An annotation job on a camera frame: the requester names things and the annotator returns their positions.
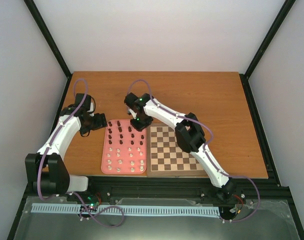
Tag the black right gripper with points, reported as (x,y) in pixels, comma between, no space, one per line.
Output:
(140,128)

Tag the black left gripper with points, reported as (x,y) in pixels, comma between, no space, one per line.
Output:
(99,124)

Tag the pink plastic tray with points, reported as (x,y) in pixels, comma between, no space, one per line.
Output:
(125,167)

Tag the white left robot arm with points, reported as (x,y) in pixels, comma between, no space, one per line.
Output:
(45,170)

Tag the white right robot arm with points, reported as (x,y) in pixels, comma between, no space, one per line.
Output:
(189,133)

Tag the light blue cable duct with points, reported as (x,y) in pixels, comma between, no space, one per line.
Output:
(128,210)

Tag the black aluminium frame rail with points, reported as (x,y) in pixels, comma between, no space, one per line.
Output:
(200,190)

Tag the wooden chess board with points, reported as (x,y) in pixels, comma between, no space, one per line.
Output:
(165,158)

